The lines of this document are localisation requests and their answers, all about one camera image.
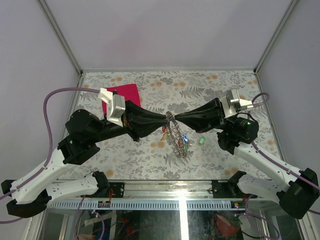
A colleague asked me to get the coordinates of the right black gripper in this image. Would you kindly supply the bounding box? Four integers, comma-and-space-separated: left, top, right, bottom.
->
175, 97, 238, 134

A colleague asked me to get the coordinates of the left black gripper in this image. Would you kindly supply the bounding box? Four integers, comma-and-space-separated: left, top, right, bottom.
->
91, 100, 170, 144

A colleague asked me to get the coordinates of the blue tag key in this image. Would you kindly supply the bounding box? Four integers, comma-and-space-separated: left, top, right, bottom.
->
161, 125, 167, 133
182, 135, 189, 145

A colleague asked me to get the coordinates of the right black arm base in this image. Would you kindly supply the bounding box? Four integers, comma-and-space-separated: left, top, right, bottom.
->
207, 170, 251, 199

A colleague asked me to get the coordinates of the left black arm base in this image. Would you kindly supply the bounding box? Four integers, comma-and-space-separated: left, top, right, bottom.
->
99, 182, 125, 200

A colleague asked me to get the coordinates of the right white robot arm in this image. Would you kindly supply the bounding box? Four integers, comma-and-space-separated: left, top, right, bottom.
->
174, 96, 320, 219

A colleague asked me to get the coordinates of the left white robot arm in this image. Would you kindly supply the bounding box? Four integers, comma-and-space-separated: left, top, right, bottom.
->
1, 100, 167, 218

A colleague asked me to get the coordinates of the red cloth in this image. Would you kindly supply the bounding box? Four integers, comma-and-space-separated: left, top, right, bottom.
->
101, 84, 141, 114

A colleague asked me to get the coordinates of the floral table mat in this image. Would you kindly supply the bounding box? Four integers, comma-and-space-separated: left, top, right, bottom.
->
66, 71, 287, 181

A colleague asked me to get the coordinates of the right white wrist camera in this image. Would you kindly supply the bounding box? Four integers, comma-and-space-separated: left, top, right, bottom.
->
219, 89, 254, 118

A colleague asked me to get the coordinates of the aluminium front rail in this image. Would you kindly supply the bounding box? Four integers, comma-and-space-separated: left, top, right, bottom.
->
49, 179, 307, 211

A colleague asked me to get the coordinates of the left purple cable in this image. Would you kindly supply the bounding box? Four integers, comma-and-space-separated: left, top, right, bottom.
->
0, 87, 102, 225

